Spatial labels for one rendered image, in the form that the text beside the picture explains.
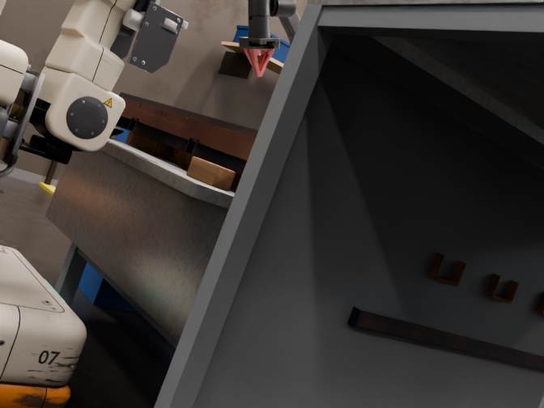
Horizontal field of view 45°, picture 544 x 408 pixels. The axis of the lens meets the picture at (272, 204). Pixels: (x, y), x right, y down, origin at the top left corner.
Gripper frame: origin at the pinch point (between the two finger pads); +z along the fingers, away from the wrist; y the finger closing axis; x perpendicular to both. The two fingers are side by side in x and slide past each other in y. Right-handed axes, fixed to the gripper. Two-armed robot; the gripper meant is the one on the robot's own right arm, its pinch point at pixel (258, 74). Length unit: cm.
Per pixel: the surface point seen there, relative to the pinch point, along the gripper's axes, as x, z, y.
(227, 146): 10.3, 18.1, -0.4
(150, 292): 32, 56, 3
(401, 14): 35, -17, -83
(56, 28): -79, 5, 405
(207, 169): 24.0, 19.7, -13.7
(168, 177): 34.2, 20.2, -13.7
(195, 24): -208, 3, 405
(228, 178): 19.8, 21.9, -16.2
